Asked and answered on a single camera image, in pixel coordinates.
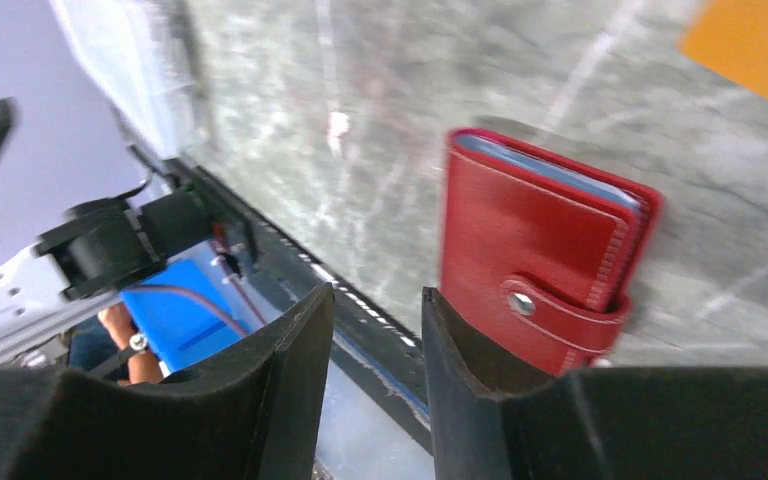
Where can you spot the blue box under table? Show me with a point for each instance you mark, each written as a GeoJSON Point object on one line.
{"type": "Point", "coordinates": [181, 331]}

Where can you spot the person forearm with watch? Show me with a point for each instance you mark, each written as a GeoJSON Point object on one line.
{"type": "Point", "coordinates": [142, 365]}

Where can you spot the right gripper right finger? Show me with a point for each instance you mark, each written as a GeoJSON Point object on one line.
{"type": "Point", "coordinates": [493, 416]}

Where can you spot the clear plastic screw box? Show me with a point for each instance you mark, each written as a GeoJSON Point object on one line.
{"type": "Point", "coordinates": [143, 57]}

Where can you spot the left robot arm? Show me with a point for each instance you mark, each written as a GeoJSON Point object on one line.
{"type": "Point", "coordinates": [104, 246]}

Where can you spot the red leather card holder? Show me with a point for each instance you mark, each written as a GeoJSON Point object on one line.
{"type": "Point", "coordinates": [538, 249]}

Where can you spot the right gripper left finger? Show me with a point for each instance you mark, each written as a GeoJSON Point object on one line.
{"type": "Point", "coordinates": [250, 411]}

